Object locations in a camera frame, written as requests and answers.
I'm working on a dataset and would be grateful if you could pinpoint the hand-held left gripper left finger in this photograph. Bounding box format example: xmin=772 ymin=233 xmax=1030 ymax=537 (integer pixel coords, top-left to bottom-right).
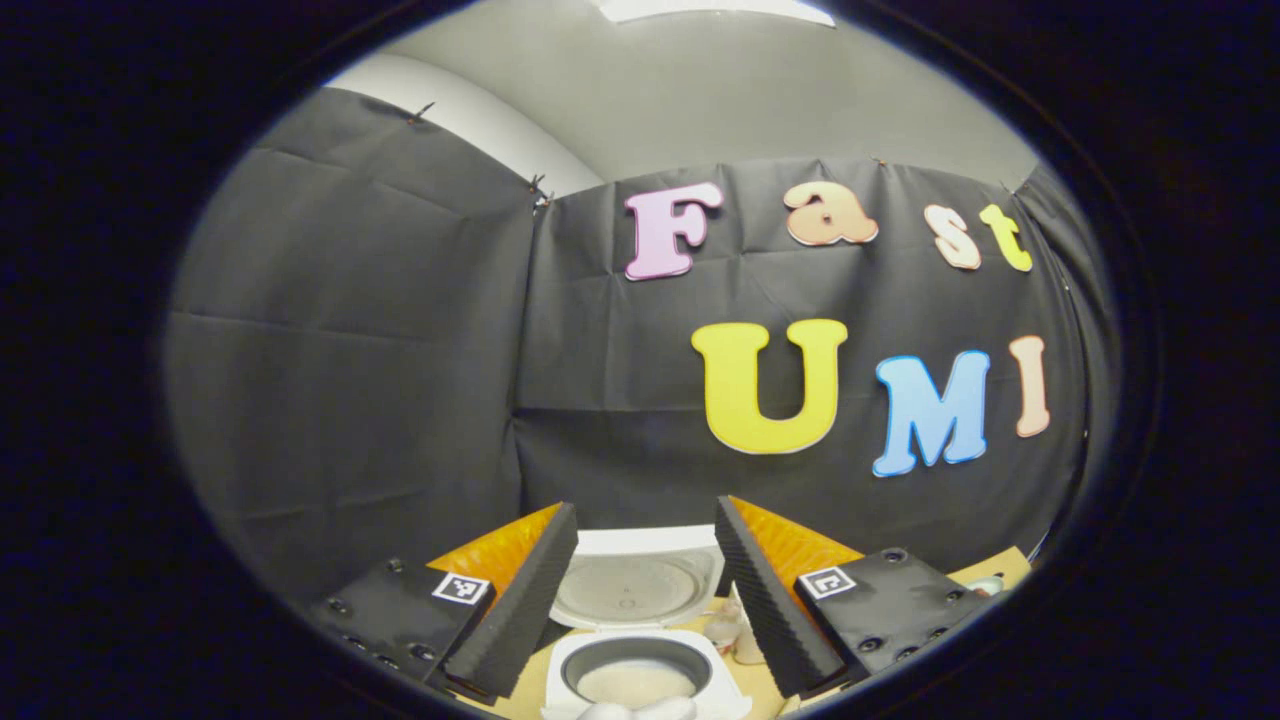
xmin=300 ymin=502 xmax=581 ymax=701

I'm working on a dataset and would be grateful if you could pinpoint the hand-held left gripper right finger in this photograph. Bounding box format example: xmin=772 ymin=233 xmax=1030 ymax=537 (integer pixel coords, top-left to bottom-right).
xmin=713 ymin=495 xmax=991 ymax=701

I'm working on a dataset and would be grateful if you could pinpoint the white rice cooker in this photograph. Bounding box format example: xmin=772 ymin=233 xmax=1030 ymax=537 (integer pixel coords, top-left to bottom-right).
xmin=540 ymin=527 xmax=753 ymax=720

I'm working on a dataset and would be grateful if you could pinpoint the white toaster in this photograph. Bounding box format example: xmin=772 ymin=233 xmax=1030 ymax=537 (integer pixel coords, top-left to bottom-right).
xmin=730 ymin=585 xmax=769 ymax=666

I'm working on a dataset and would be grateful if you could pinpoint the clear bottle with red label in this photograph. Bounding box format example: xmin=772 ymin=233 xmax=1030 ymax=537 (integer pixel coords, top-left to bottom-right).
xmin=703 ymin=598 xmax=746 ymax=646

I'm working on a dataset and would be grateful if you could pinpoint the large ceiling light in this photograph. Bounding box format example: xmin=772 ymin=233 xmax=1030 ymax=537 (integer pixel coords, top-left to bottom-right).
xmin=595 ymin=0 xmax=836 ymax=26

